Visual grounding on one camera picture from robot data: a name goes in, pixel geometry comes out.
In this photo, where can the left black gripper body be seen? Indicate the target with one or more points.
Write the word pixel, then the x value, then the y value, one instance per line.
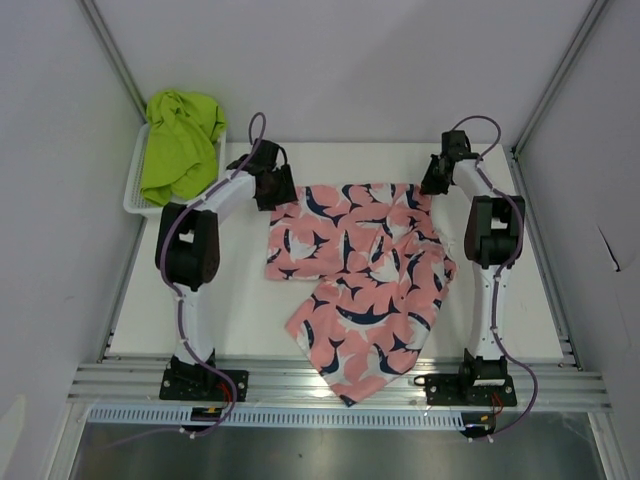
pixel 281 190

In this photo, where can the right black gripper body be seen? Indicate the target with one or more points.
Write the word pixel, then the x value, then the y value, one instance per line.
pixel 433 181

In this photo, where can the pink shark print shorts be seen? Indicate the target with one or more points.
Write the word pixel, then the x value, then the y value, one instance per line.
pixel 381 275

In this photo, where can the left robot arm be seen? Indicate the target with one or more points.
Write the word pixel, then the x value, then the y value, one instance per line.
pixel 188 246

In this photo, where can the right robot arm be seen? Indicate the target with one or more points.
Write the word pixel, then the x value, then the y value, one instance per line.
pixel 493 242

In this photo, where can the lime green cloth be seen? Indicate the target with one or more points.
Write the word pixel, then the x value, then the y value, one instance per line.
pixel 180 158

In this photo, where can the white plastic basket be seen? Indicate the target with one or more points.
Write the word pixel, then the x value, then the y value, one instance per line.
pixel 133 200

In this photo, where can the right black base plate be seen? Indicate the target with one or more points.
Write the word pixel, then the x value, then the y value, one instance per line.
pixel 456 390

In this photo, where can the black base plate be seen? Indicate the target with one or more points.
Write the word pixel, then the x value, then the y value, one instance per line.
pixel 456 390
pixel 193 384

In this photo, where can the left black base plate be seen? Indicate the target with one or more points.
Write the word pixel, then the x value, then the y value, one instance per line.
pixel 193 384

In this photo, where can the right aluminium frame post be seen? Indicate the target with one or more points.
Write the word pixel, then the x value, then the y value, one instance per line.
pixel 577 45

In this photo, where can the aluminium frame post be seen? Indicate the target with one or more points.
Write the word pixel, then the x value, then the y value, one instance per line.
pixel 577 45
pixel 107 43

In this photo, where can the white slotted cable duct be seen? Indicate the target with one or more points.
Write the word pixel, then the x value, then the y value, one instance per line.
pixel 439 420

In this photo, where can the left aluminium frame post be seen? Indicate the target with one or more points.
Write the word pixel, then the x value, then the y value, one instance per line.
pixel 107 43

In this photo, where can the aluminium mounting rail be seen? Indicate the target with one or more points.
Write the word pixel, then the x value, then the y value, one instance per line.
pixel 293 383

